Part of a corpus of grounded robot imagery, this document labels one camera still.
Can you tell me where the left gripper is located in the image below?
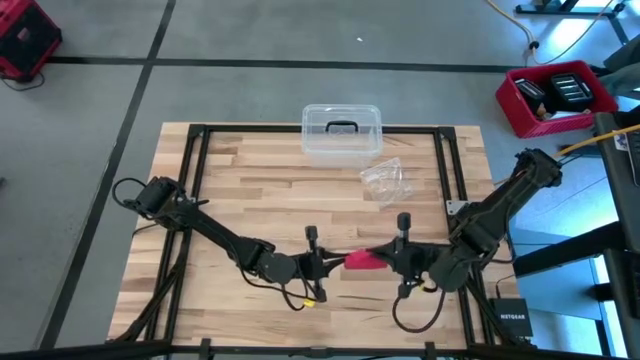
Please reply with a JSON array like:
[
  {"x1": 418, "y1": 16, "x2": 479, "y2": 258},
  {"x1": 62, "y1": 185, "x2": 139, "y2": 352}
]
[{"x1": 296, "y1": 225, "x2": 350, "y2": 304}]

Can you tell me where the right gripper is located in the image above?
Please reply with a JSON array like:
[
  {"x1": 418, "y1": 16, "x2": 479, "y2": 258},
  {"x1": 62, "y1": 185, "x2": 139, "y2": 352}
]
[{"x1": 366, "y1": 212, "x2": 442, "y2": 300}]

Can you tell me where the red mesh elastic bandage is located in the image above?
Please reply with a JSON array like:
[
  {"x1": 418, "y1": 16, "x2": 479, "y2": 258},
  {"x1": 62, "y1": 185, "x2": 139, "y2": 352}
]
[{"x1": 343, "y1": 249, "x2": 389, "y2": 271}]

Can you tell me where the clear plastic wrapper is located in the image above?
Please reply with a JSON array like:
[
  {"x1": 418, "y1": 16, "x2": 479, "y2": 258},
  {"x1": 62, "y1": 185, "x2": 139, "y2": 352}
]
[{"x1": 358, "y1": 156, "x2": 414, "y2": 207}]

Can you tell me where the clear plastic storage box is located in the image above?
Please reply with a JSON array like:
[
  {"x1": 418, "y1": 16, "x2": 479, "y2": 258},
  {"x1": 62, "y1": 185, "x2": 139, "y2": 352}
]
[{"x1": 301, "y1": 103, "x2": 385, "y2": 169}]

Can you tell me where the black Netgear router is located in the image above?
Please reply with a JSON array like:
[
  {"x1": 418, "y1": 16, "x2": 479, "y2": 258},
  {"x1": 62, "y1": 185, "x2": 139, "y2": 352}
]
[{"x1": 488, "y1": 297, "x2": 534, "y2": 339}]

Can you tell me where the red plastic crate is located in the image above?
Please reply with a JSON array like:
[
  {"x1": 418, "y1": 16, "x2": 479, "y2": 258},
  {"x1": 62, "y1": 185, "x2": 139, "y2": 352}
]
[{"x1": 494, "y1": 58, "x2": 620, "y2": 140}]

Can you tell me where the small black battery pack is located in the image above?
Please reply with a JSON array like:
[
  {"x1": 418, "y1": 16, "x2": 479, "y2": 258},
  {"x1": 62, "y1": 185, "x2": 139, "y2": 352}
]
[{"x1": 513, "y1": 78, "x2": 547, "y2": 115}]

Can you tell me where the black equipment cart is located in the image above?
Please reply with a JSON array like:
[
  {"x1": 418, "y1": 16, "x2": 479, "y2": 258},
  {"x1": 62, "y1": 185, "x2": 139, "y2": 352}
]
[{"x1": 512, "y1": 110, "x2": 640, "y2": 351}]

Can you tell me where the large black battery pack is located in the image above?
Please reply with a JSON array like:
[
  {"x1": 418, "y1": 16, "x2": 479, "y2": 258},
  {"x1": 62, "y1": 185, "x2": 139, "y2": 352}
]
[{"x1": 548, "y1": 72, "x2": 595, "y2": 110}]

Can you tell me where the person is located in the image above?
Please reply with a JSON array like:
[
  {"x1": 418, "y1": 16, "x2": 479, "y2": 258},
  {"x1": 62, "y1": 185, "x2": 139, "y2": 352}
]
[{"x1": 602, "y1": 47, "x2": 640, "y2": 99}]

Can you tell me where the black floor stand base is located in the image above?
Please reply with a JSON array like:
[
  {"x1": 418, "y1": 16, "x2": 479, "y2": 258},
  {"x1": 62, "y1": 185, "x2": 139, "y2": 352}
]
[{"x1": 514, "y1": 0, "x2": 627, "y2": 17}]

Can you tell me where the red and black case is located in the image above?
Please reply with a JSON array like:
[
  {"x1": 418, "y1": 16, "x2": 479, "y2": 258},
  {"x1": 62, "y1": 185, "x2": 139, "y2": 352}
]
[{"x1": 0, "y1": 0, "x2": 64, "y2": 84}]

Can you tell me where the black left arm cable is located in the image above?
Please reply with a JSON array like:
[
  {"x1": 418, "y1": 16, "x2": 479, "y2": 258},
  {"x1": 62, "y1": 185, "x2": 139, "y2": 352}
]
[{"x1": 234, "y1": 259, "x2": 321, "y2": 312}]

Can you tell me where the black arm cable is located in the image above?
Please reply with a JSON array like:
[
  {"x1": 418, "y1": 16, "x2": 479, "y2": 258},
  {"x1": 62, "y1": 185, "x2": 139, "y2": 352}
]
[
  {"x1": 234, "y1": 259, "x2": 321, "y2": 312},
  {"x1": 391, "y1": 284, "x2": 447, "y2": 335}
]

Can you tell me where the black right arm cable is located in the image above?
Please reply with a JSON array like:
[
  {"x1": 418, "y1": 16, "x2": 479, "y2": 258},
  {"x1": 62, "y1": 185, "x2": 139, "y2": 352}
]
[{"x1": 391, "y1": 284, "x2": 447, "y2": 335}]

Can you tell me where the black table frame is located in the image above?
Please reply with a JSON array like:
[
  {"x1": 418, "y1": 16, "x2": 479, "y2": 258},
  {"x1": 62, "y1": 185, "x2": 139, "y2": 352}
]
[{"x1": 107, "y1": 123, "x2": 506, "y2": 351}]

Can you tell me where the yellow cable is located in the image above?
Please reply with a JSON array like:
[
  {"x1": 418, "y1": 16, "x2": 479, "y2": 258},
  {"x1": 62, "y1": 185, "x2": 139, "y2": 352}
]
[
  {"x1": 552, "y1": 123, "x2": 640, "y2": 159},
  {"x1": 483, "y1": 0, "x2": 621, "y2": 66}
]

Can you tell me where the thin black case cable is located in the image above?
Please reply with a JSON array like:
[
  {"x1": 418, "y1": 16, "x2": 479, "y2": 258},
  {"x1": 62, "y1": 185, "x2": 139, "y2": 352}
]
[{"x1": 0, "y1": 72, "x2": 46, "y2": 93}]

